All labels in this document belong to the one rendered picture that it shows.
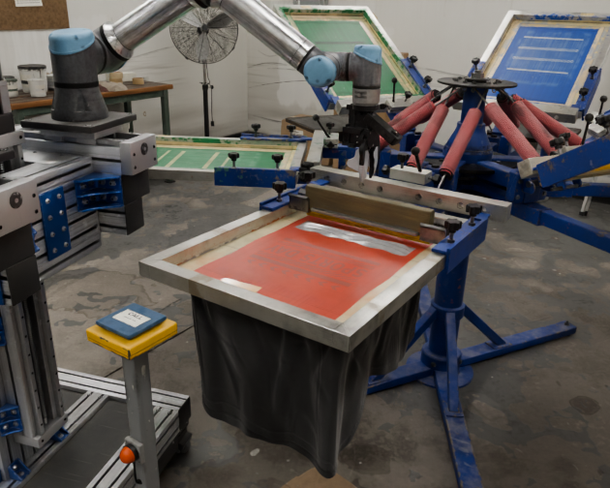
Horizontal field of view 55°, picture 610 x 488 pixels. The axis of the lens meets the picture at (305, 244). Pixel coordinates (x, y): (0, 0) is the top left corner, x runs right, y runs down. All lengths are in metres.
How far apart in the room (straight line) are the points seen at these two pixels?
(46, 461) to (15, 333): 0.51
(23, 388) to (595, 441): 2.08
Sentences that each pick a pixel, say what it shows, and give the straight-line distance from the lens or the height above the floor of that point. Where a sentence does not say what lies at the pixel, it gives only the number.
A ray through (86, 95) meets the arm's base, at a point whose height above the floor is 1.33.
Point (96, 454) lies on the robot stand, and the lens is 2.13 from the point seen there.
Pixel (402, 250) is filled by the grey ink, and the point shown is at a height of 0.96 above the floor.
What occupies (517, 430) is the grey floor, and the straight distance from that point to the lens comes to 2.64.
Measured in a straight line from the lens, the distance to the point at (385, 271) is 1.49.
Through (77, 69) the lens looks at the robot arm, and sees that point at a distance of 1.75.
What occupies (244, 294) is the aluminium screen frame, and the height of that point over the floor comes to 0.99.
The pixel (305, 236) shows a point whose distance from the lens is 1.68.
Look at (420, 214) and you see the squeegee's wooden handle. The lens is 1.64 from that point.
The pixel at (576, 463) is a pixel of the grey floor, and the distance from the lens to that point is 2.57.
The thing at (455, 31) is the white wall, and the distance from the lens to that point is 5.96.
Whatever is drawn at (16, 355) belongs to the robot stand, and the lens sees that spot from 1.85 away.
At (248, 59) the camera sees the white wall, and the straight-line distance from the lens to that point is 7.22.
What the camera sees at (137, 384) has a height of 0.82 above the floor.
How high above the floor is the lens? 1.57
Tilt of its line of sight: 22 degrees down
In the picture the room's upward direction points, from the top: 2 degrees clockwise
